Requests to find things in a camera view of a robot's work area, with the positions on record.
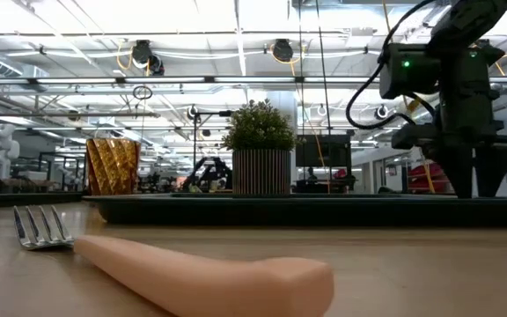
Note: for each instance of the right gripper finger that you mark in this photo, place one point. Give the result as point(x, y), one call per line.
point(458, 169)
point(491, 167)

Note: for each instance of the dark green serving tray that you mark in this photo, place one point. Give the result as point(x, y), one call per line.
point(280, 213)

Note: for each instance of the amber ribbed glass cup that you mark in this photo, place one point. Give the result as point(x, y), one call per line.
point(112, 167)

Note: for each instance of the black background robot arm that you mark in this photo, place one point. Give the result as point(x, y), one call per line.
point(211, 174)

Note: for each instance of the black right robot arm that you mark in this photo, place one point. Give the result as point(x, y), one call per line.
point(469, 22)

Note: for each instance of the red storage bins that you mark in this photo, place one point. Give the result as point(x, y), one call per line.
point(418, 182)

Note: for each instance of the black monitor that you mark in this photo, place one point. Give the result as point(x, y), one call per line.
point(337, 152)

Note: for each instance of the person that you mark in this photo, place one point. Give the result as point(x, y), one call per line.
point(311, 174)

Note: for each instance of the artificial plant in ribbed pot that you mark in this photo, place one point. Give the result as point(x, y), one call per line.
point(260, 171)

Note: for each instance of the white robot figure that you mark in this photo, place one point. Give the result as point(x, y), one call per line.
point(0, 149)

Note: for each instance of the black camera stand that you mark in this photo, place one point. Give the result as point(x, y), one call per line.
point(225, 113)

